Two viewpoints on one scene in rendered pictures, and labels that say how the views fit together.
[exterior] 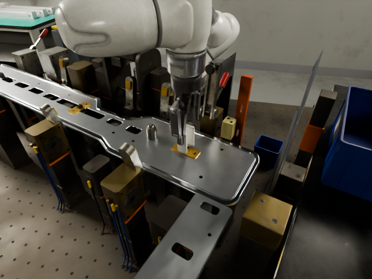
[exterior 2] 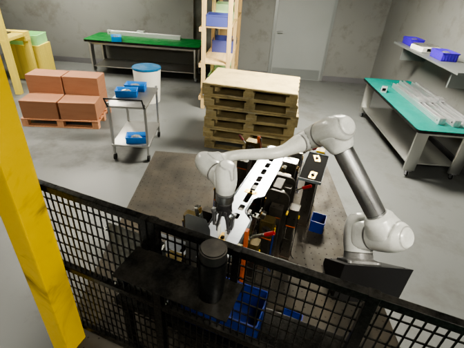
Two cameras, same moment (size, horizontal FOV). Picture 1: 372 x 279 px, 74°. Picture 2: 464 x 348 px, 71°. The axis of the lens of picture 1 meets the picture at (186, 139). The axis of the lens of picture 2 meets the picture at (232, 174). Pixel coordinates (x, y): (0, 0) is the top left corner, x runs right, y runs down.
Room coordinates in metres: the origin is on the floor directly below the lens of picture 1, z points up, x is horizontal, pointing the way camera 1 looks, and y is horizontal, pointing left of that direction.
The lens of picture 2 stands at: (0.31, -1.25, 2.20)
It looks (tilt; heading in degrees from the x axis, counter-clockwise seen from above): 32 degrees down; 78
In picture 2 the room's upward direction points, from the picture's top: 4 degrees clockwise
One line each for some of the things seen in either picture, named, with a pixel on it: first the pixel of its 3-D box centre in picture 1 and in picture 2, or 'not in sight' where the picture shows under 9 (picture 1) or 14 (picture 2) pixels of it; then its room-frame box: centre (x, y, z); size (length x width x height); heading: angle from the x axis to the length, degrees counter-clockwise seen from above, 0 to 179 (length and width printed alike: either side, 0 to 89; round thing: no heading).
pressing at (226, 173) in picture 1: (75, 108); (250, 190); (0.80, 0.42, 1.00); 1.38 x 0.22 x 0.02; 59
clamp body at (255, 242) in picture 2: (210, 149); (252, 266); (0.71, -0.09, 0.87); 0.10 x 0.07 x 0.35; 149
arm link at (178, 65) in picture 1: (186, 60); (224, 196); (0.55, 0.00, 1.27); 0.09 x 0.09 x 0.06
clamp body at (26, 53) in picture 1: (40, 83); (295, 171); (1.26, 0.81, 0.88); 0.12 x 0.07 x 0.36; 149
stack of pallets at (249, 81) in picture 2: not in sight; (252, 110); (1.48, 3.12, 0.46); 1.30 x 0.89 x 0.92; 160
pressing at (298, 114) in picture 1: (291, 135); (197, 246); (0.41, -0.22, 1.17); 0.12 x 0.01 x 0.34; 149
